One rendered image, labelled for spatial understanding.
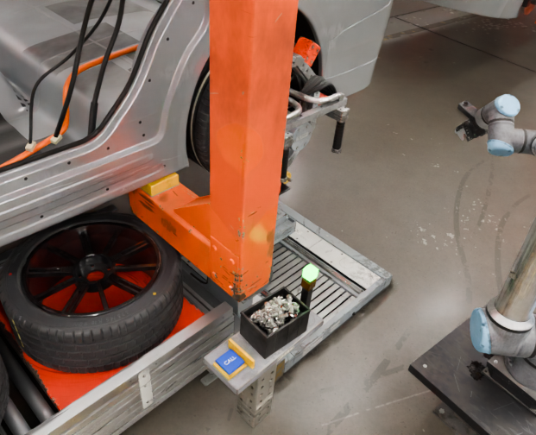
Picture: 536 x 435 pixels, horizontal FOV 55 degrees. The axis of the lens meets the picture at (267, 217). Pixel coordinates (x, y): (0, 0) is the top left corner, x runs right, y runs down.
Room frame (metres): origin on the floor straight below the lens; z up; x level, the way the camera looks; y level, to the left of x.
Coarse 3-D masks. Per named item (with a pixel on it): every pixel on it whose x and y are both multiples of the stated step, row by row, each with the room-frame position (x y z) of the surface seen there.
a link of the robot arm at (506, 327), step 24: (528, 240) 1.17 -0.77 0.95; (528, 264) 1.14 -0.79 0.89; (504, 288) 1.17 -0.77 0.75; (528, 288) 1.11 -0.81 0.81; (480, 312) 1.17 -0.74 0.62; (504, 312) 1.12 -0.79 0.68; (528, 312) 1.11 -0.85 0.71; (480, 336) 1.11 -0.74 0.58; (504, 336) 1.09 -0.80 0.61; (528, 336) 1.10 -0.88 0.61
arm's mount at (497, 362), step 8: (496, 360) 1.17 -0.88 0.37; (504, 360) 1.18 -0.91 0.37; (488, 368) 1.18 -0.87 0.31; (496, 368) 1.14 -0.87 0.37; (504, 368) 1.14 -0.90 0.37; (488, 376) 1.14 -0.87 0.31; (496, 376) 1.13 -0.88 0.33; (504, 376) 1.11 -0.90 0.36; (496, 384) 1.12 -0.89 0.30; (504, 384) 1.10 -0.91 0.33; (512, 384) 1.09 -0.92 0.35; (520, 384) 1.08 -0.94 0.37; (512, 392) 1.08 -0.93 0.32; (520, 392) 1.06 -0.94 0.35; (528, 392) 1.05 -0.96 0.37; (520, 400) 1.05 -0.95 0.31; (528, 400) 1.04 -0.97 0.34; (528, 408) 1.02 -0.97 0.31
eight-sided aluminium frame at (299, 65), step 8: (296, 56) 1.99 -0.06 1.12; (296, 64) 1.99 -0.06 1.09; (304, 64) 2.03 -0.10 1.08; (304, 72) 2.03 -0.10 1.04; (312, 72) 2.08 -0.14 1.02; (304, 80) 2.11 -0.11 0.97; (312, 96) 2.10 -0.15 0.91; (304, 104) 2.13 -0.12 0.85; (312, 104) 2.10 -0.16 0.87; (312, 120) 2.12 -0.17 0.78; (312, 128) 2.11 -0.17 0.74; (296, 152) 2.04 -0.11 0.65; (288, 160) 2.01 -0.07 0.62
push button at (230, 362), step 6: (228, 354) 1.02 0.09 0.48; (234, 354) 1.02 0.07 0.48; (216, 360) 0.99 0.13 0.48; (222, 360) 0.99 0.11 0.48; (228, 360) 1.00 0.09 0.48; (234, 360) 1.00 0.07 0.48; (240, 360) 1.00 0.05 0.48; (222, 366) 0.97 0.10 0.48; (228, 366) 0.97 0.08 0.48; (234, 366) 0.98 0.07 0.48; (240, 366) 0.98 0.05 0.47; (228, 372) 0.95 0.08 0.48
